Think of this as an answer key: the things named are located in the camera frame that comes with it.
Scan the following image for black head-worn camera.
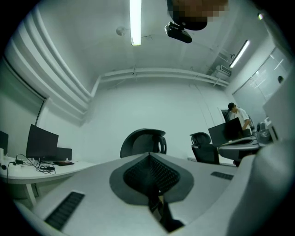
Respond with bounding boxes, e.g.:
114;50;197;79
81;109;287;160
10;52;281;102
164;21;193;44

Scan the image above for black office chair with headrest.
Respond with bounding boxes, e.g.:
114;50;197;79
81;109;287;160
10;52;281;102
189;131;221;165

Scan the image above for gray curved desk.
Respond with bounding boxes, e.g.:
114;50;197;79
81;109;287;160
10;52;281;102
218;136;261;159

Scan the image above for white desk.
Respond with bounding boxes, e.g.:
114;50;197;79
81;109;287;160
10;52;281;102
0;154;96;206

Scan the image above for black mesh office chair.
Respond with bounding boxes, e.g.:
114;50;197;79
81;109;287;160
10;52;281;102
119;128;168;159

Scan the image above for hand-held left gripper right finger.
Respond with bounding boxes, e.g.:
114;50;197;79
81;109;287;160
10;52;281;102
149;152;240;226

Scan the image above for black computer monitor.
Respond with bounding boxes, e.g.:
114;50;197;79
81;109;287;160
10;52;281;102
0;130;9;155
26;124;59;162

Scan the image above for tilted black monitor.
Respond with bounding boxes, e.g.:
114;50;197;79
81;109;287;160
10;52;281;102
207;117;244;148

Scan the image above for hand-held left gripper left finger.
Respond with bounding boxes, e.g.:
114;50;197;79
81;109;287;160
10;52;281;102
13;152;171;236

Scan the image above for tangle of black cables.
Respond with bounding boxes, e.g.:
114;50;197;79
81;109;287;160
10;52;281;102
15;153;56;175

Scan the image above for white ceiling pipes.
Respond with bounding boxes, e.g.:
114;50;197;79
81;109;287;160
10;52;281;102
99;68;230;87

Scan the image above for long ceiling light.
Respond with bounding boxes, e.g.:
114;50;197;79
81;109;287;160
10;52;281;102
129;0;142;47
229;39;251;69

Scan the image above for gray desk device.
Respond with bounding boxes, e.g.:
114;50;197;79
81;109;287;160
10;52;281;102
256;122;271;145

